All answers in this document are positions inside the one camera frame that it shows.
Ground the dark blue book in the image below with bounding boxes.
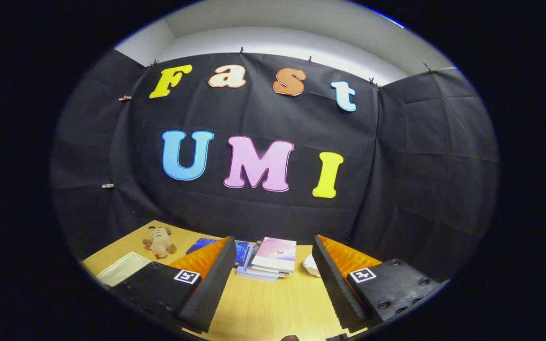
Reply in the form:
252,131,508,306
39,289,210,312
186,237,250,267

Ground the light blue cover book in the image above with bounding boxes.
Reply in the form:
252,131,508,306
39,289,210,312
236,244,281,283

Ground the tan plush dog toy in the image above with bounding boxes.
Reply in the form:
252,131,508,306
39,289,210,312
141,225,178,260

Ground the brown fabric storage box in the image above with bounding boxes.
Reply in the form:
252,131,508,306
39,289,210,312
95,251,153,287

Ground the pink cover book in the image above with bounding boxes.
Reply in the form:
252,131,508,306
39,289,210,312
250,237,298,275

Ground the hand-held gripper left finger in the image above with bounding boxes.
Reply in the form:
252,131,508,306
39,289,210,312
107,236,237,333

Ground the white cover book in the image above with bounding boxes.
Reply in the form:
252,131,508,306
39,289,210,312
245,242,290,278

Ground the white plush toy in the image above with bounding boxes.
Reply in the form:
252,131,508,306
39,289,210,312
302,254,322,278

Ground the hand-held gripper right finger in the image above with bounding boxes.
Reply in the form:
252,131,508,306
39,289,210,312
312,234,449,333

